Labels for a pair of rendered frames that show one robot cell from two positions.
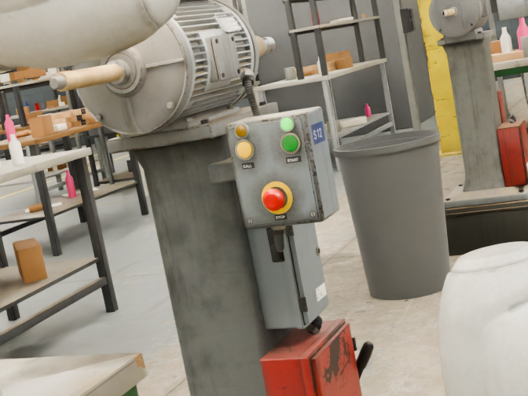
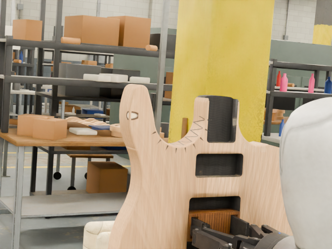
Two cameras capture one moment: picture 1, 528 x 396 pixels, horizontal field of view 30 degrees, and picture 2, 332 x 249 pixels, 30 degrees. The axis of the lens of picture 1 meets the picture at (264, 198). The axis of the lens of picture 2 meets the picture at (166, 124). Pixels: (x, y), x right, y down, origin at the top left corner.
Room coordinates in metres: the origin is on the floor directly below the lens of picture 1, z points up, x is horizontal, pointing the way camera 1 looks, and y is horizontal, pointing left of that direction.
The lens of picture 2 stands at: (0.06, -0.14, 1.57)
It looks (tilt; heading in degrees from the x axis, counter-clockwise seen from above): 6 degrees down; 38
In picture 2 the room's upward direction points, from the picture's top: 4 degrees clockwise
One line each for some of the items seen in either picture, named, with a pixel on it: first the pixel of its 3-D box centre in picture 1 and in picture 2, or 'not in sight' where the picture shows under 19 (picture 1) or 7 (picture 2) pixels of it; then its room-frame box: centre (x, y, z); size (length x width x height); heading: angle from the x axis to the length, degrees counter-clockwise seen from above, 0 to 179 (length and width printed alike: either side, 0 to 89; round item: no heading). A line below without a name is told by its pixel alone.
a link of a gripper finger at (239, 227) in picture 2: not in sight; (235, 226); (0.95, 0.39, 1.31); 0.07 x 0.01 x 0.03; 63
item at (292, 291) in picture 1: (276, 196); not in sight; (2.06, -0.03, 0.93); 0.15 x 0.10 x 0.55; 156
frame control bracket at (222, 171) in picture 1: (255, 166); not in sight; (1.91, 0.00, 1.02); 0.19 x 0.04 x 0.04; 66
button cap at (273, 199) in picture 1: (275, 198); not in sight; (1.76, -0.02, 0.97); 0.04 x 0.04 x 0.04; 66
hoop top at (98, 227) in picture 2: not in sight; (126, 227); (1.10, 0.76, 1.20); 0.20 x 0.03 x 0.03; 154
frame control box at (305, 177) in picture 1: (286, 178); not in sight; (1.89, -0.05, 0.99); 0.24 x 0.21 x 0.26; 156
